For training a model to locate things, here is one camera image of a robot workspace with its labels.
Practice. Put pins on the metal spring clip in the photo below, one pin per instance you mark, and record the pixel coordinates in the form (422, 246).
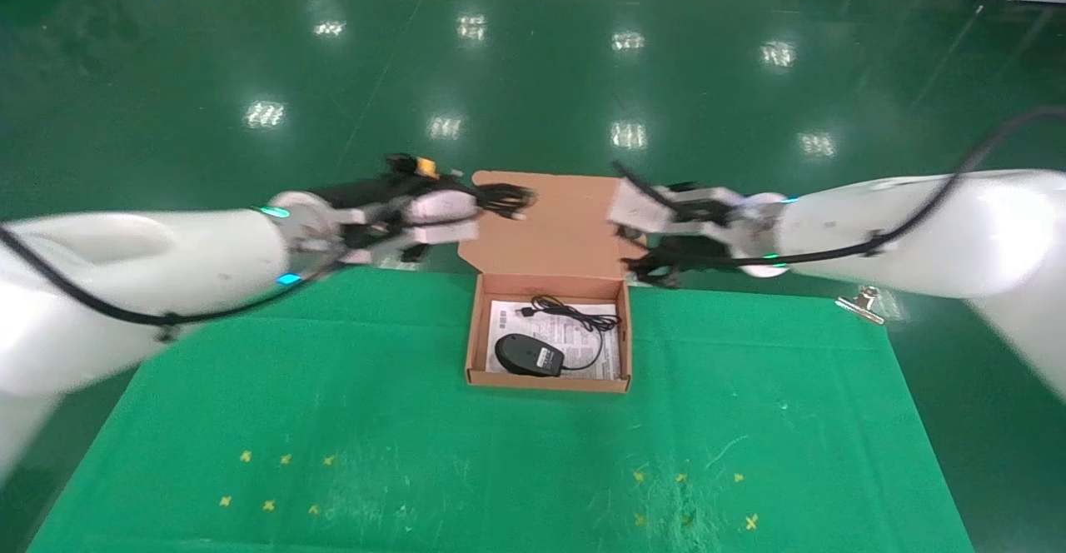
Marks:
(861, 306)

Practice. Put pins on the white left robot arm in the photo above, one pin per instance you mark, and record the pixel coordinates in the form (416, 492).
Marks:
(125, 261)

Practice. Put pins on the green table mat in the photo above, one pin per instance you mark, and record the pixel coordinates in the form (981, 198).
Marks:
(500, 453)

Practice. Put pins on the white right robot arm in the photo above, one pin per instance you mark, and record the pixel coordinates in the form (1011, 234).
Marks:
(983, 245)

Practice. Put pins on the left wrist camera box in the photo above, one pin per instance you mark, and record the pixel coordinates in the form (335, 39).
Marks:
(441, 207)

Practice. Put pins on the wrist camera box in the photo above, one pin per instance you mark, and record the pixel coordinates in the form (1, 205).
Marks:
(641, 207)
(441, 207)

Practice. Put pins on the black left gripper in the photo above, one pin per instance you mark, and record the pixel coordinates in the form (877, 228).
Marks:
(366, 195)

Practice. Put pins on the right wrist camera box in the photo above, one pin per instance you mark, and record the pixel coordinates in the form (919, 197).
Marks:
(641, 207)

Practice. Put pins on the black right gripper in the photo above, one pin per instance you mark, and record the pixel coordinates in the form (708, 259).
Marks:
(699, 251)

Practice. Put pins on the open brown cardboard box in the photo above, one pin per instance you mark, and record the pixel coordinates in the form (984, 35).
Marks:
(550, 236)

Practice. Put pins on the white printed paper sheet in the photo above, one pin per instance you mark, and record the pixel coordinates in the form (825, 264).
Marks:
(583, 341)

